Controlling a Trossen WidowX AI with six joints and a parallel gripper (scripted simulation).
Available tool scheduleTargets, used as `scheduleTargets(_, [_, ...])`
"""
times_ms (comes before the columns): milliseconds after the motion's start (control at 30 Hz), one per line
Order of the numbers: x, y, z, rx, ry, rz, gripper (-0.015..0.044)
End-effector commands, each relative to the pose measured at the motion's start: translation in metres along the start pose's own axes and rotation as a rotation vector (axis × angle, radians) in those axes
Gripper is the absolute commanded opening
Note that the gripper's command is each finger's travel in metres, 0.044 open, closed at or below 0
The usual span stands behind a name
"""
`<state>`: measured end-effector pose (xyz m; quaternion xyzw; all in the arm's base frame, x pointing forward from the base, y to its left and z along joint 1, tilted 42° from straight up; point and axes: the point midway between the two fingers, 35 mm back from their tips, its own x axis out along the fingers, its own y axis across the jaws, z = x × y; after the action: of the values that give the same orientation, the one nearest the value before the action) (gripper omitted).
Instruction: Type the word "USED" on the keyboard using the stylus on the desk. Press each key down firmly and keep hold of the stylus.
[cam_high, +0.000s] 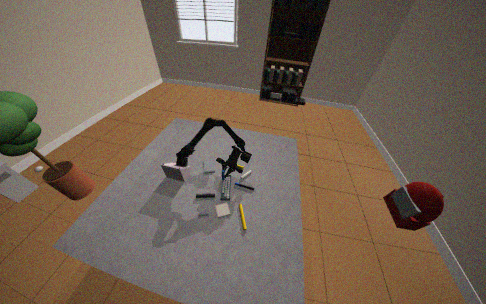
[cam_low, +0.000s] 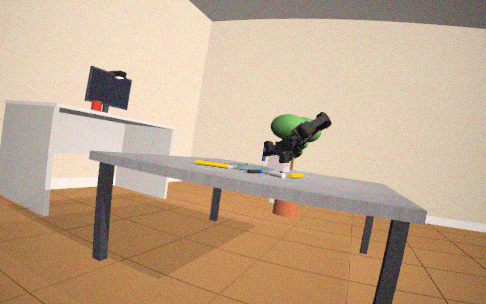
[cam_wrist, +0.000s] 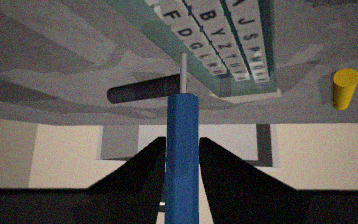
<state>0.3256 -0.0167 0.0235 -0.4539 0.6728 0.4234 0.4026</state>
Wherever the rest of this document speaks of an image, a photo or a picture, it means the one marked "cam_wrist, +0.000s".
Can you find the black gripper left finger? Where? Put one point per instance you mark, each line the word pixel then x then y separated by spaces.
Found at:
pixel 129 195

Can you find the dark grey cylinder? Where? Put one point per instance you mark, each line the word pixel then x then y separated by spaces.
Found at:
pixel 154 88

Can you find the yellow cylinder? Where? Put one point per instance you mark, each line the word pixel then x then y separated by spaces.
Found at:
pixel 344 84

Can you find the blue stylus with grey tip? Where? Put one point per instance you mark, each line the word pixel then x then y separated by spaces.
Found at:
pixel 182 154

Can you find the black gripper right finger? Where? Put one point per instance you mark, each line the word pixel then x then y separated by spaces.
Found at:
pixel 239 193

